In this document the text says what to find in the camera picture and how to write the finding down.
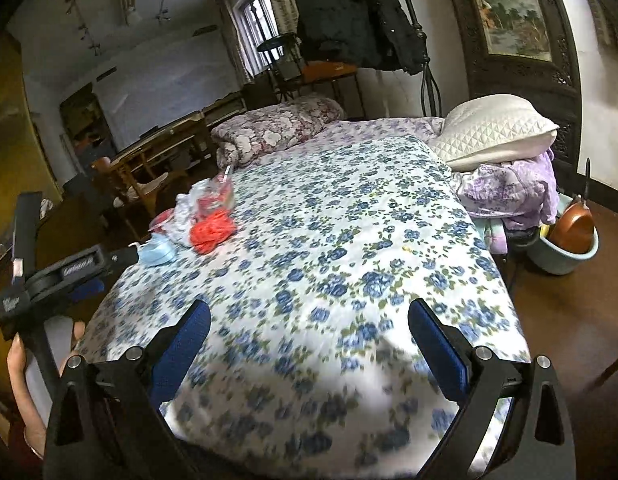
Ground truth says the red plastic bag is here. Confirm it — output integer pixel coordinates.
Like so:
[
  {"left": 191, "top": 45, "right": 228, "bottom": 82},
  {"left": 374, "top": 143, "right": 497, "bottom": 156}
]
[{"left": 189, "top": 207, "right": 238, "bottom": 256}]

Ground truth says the window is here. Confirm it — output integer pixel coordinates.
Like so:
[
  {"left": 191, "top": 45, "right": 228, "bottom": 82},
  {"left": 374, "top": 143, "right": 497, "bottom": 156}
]
[{"left": 234, "top": 0, "right": 277, "bottom": 81}]

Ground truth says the brown pan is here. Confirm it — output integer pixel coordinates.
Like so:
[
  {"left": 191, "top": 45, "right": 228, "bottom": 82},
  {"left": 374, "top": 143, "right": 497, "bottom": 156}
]
[{"left": 546, "top": 157, "right": 596, "bottom": 255}]

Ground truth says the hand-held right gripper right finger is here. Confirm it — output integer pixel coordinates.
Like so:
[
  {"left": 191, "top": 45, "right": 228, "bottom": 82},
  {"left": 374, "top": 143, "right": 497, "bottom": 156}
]
[{"left": 408, "top": 298, "right": 577, "bottom": 480}]

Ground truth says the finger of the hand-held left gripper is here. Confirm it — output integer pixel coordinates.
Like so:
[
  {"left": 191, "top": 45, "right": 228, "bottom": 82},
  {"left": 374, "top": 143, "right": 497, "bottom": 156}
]
[
  {"left": 64, "top": 275, "right": 106, "bottom": 306},
  {"left": 101, "top": 247, "right": 140, "bottom": 278}
]

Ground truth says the dark round stool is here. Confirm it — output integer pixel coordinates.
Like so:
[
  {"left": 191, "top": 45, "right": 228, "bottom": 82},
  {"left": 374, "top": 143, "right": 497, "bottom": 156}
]
[{"left": 256, "top": 32, "right": 310, "bottom": 101}]

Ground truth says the light blue basin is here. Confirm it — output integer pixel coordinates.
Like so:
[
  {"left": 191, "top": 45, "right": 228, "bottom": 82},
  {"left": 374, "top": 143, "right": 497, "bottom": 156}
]
[{"left": 536, "top": 195, "right": 600, "bottom": 276}]

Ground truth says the carved wooden painted screen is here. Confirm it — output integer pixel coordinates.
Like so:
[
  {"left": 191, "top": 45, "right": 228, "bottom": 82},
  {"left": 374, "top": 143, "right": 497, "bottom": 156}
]
[{"left": 436, "top": 0, "right": 582, "bottom": 186}]

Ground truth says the wooden desk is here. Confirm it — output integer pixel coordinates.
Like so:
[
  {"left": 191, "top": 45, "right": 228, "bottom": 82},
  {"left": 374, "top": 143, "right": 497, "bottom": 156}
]
[{"left": 111, "top": 120, "right": 210, "bottom": 176}]

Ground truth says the blue face mask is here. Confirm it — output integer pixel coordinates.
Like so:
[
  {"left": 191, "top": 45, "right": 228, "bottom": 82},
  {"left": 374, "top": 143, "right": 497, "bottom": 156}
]
[{"left": 138, "top": 236, "right": 178, "bottom": 267}]

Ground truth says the white quilted pillow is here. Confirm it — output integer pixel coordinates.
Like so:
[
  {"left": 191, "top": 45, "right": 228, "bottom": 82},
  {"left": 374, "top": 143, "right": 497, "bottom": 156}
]
[{"left": 428, "top": 94, "right": 560, "bottom": 172}]

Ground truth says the brown wooden chair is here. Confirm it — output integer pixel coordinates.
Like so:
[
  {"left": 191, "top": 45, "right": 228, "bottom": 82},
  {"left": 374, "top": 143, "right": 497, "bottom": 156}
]
[{"left": 584, "top": 360, "right": 618, "bottom": 391}]

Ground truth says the white crumpled plastic bag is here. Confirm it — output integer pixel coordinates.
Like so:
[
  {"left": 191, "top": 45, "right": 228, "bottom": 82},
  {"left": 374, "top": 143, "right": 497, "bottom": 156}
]
[{"left": 164, "top": 180, "right": 205, "bottom": 243}]

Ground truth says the purple floral bedsheet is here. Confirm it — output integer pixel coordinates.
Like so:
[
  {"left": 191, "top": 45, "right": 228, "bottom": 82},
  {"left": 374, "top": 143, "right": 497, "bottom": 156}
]
[{"left": 309, "top": 116, "right": 446, "bottom": 143}]

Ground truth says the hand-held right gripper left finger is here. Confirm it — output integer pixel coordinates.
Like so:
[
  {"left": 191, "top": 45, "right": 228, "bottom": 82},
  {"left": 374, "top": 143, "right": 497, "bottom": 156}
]
[{"left": 43, "top": 300, "right": 211, "bottom": 480}]

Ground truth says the folded pink floral quilt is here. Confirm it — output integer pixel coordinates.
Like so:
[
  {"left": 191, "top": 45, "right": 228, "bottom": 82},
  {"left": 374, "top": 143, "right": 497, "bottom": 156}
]
[{"left": 210, "top": 97, "right": 346, "bottom": 167}]

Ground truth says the black iron bed frame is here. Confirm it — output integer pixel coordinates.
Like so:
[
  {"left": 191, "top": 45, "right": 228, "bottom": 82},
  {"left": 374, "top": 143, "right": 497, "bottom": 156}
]
[{"left": 389, "top": 0, "right": 442, "bottom": 118}]

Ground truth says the striped beige curtain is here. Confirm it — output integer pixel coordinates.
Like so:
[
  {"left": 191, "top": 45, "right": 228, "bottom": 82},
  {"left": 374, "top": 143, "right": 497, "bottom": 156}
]
[{"left": 582, "top": 0, "right": 618, "bottom": 51}]

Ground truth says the blue floral blanket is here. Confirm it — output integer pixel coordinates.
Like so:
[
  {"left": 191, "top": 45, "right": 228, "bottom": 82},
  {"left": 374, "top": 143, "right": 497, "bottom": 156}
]
[{"left": 71, "top": 135, "right": 532, "bottom": 480}]

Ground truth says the black jacket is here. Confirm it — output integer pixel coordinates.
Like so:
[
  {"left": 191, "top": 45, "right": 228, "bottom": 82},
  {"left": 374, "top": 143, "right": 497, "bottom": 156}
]
[{"left": 294, "top": 0, "right": 425, "bottom": 75}]

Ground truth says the purple crumpled cloth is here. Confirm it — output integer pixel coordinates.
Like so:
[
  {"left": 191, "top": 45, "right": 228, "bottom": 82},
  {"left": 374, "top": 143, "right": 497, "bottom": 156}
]
[{"left": 451, "top": 150, "right": 560, "bottom": 256}]

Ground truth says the light wooden armchair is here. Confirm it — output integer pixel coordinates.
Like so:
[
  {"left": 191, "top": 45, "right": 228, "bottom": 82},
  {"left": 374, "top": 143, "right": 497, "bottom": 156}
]
[{"left": 91, "top": 152, "right": 170, "bottom": 221}]

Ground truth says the person's left hand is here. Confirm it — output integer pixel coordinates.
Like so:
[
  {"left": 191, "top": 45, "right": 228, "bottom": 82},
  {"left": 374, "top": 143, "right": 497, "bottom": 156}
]
[{"left": 6, "top": 320, "right": 87, "bottom": 461}]

